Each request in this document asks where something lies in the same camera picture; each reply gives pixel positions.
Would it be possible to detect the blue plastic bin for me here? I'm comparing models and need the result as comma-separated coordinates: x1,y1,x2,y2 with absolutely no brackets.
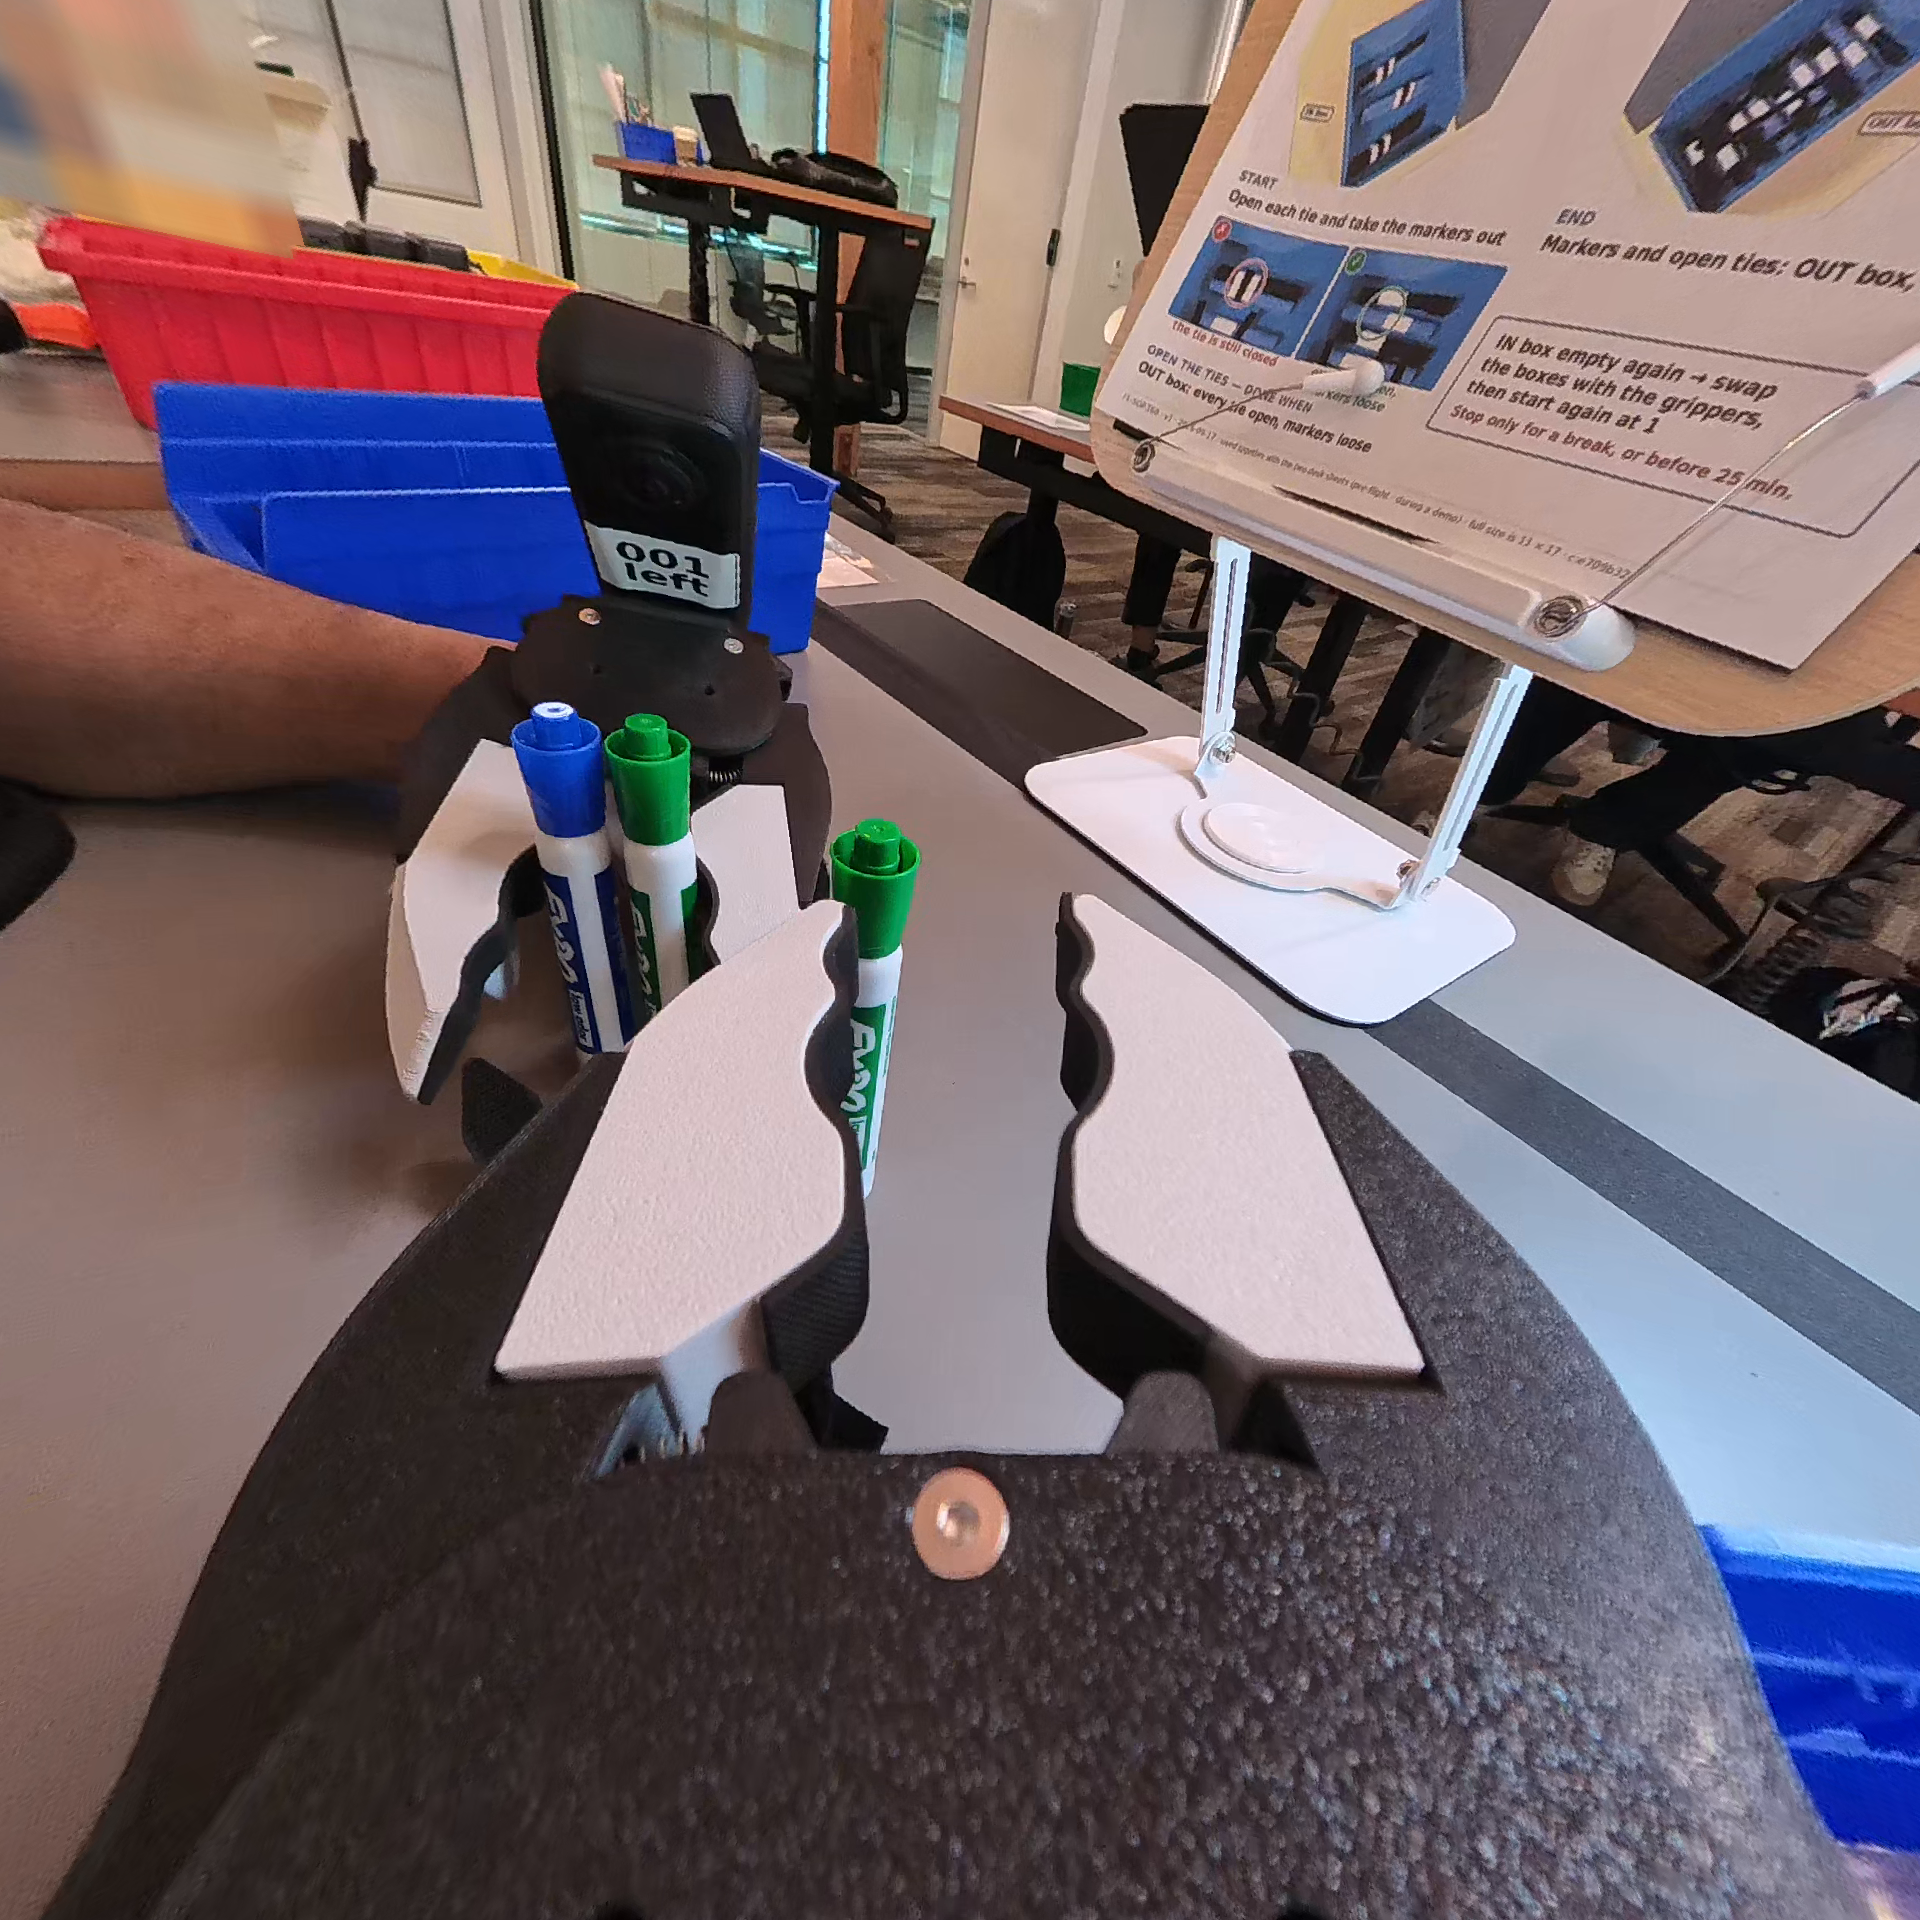
154,381,839,653
1703,1522,1920,1854

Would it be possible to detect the black wrist rest pad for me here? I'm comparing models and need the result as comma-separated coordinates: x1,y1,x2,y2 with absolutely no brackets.
0,779,78,933

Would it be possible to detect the black bag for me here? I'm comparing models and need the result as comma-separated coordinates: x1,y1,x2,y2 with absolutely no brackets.
766,146,904,213

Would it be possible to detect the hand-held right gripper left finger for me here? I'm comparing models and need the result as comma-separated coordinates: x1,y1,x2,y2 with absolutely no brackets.
491,901,875,1448

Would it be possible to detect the person's left forearm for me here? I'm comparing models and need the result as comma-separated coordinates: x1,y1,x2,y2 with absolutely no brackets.
0,495,519,797

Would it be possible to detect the white document stand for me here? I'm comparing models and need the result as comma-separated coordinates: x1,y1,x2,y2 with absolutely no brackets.
1025,0,1920,1027

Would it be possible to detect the black office chair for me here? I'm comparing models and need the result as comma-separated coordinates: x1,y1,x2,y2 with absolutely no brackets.
720,224,935,453

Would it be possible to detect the blue dry erase marker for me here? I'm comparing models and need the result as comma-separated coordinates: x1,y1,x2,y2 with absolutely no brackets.
511,699,640,1059

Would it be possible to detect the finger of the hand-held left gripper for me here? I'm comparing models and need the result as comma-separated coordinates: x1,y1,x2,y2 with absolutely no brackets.
383,742,544,1107
688,779,808,992

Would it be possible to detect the green dry erase marker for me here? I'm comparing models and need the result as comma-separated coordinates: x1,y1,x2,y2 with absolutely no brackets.
603,715,699,1037
830,820,921,1200

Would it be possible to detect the red plastic bin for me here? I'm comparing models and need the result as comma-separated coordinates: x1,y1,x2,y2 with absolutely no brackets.
37,218,579,429

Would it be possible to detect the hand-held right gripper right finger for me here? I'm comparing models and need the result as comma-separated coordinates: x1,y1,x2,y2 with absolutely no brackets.
1048,892,1432,1440

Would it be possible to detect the wooden standing desk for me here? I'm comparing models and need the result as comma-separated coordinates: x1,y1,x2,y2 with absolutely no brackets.
592,150,935,482

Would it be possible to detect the printed instruction sheet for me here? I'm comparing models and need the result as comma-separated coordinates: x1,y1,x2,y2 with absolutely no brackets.
1093,0,1920,669

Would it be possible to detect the row of black blocks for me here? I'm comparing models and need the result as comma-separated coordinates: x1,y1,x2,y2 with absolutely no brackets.
298,218,472,270

